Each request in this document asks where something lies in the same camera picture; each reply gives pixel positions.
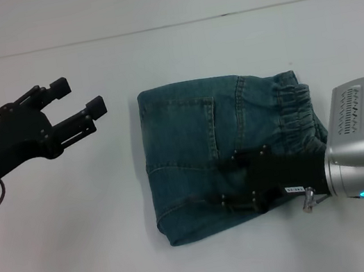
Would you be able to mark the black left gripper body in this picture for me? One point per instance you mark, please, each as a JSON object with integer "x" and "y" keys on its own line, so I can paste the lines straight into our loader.
{"x": 4, "y": 146}

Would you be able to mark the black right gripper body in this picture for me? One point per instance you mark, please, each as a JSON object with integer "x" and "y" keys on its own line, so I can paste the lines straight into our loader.
{"x": 287, "y": 173}

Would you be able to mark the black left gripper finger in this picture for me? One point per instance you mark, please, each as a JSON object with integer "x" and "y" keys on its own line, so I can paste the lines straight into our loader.
{"x": 84, "y": 121}
{"x": 50, "y": 91}

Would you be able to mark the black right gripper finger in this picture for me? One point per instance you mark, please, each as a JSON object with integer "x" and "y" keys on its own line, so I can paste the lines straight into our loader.
{"x": 234, "y": 163}
{"x": 236, "y": 203}

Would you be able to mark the blue denim shorts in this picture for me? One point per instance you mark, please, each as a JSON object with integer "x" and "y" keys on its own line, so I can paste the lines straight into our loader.
{"x": 205, "y": 146}

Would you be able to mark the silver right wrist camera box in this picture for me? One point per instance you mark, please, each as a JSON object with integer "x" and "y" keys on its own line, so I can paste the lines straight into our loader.
{"x": 359, "y": 122}

